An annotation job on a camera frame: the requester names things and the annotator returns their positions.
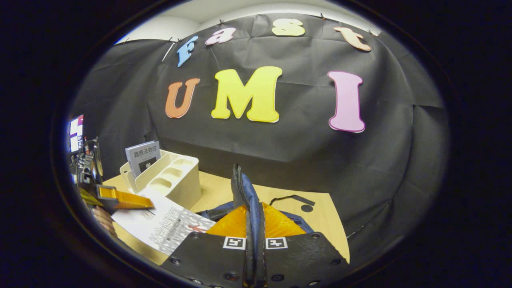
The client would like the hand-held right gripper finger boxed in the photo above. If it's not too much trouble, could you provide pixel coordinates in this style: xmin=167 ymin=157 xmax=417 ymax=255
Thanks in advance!
xmin=171 ymin=204 xmax=256 ymax=288
xmin=255 ymin=202 xmax=352 ymax=288

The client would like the blue-grey book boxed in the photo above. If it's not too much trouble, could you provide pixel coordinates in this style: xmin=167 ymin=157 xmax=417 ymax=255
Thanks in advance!
xmin=125 ymin=140 xmax=161 ymax=178

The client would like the white book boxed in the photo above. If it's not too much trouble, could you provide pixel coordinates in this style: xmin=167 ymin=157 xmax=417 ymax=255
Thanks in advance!
xmin=111 ymin=187 xmax=216 ymax=256

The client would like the cream white bookshelf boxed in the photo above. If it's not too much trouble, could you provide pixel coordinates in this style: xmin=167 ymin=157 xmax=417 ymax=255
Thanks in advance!
xmin=119 ymin=150 xmax=202 ymax=209

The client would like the blue schoolbag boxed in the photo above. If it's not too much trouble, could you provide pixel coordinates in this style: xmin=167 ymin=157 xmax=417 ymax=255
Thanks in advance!
xmin=198 ymin=163 xmax=316 ymax=240

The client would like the computer monitor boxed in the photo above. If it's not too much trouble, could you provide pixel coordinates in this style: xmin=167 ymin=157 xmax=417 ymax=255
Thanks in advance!
xmin=68 ymin=115 xmax=84 ymax=153

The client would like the black backdrop cloth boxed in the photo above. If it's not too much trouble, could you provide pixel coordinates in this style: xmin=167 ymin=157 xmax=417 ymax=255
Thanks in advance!
xmin=68 ymin=14 xmax=450 ymax=260

